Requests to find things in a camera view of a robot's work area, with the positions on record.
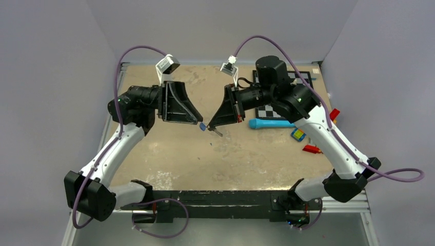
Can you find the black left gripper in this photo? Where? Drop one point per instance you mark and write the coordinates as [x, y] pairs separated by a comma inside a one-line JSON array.
[[181, 117]]

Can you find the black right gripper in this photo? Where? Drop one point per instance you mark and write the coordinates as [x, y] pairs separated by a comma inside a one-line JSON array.
[[230, 111]]

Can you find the blue plastic key tag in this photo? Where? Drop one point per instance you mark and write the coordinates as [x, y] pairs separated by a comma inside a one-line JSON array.
[[203, 126]]

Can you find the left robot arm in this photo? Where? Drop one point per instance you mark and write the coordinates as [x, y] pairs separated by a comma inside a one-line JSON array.
[[87, 191]]

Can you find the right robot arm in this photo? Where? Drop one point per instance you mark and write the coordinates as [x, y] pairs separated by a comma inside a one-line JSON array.
[[298, 104]]

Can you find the light blue plastic cylinder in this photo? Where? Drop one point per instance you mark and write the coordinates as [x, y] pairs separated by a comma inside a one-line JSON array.
[[257, 123]]

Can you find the black white chessboard mat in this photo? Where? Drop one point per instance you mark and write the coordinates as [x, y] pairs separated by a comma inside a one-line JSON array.
[[267, 113]]

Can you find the red triangular block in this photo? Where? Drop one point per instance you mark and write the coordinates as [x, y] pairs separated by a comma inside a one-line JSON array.
[[312, 149]]

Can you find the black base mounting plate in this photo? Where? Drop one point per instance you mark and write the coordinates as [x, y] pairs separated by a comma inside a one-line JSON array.
[[273, 205]]

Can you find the red green toy block stack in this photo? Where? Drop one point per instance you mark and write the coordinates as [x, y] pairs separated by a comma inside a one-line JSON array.
[[334, 114]]

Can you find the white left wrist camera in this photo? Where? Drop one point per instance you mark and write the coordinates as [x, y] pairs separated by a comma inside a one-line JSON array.
[[165, 67]]

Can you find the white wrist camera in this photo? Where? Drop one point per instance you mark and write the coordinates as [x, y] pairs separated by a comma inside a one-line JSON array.
[[229, 68], [165, 67]]

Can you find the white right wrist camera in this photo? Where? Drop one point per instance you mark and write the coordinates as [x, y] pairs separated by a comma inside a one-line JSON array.
[[229, 68]]

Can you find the aluminium frame rail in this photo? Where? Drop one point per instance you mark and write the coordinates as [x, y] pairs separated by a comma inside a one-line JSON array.
[[334, 224]]

